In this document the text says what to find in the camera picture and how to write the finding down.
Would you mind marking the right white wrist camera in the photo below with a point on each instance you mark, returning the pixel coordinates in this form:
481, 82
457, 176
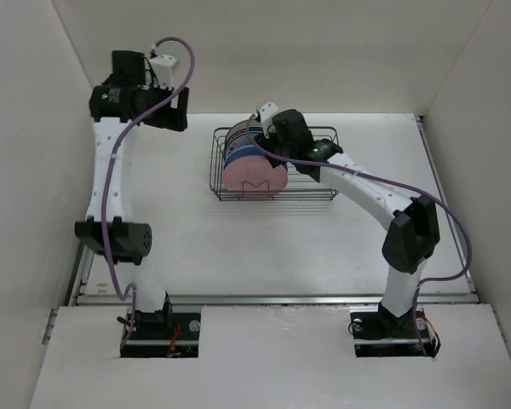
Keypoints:
265, 112

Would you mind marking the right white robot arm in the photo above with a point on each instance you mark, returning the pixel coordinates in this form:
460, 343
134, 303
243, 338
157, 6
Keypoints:
411, 223

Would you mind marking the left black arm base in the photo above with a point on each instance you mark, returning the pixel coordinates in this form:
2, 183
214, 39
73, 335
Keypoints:
164, 334

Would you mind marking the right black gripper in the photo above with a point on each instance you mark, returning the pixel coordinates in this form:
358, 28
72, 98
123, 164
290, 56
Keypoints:
267, 142

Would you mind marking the pink plastic plate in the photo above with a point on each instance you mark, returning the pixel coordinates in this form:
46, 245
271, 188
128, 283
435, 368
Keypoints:
252, 177

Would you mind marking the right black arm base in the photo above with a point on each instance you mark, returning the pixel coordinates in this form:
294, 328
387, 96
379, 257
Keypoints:
375, 336

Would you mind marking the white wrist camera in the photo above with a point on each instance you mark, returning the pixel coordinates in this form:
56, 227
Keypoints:
265, 112
163, 66

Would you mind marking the blue plastic plate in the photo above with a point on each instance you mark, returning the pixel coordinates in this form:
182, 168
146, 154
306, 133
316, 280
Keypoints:
242, 152

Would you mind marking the green rimmed lettered plate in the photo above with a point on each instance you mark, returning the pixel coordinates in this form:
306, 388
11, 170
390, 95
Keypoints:
241, 134

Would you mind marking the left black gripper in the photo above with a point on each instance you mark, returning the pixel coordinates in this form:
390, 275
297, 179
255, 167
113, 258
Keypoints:
171, 118

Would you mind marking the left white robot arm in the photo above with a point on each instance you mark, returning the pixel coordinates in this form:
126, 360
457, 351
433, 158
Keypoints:
138, 91

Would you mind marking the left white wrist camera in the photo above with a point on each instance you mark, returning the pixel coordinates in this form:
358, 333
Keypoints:
163, 66

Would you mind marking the metal wire dish rack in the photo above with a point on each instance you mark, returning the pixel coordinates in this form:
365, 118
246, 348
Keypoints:
299, 188

